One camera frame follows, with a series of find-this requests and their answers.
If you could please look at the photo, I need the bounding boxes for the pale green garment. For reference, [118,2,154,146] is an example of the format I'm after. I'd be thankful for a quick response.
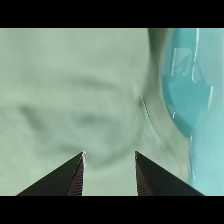
[0,28,195,197]

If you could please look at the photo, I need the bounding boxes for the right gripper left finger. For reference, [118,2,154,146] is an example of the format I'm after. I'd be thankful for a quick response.
[16,151,87,197]

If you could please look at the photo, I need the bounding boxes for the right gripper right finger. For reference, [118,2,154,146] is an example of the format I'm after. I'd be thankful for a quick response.
[134,150,205,197]

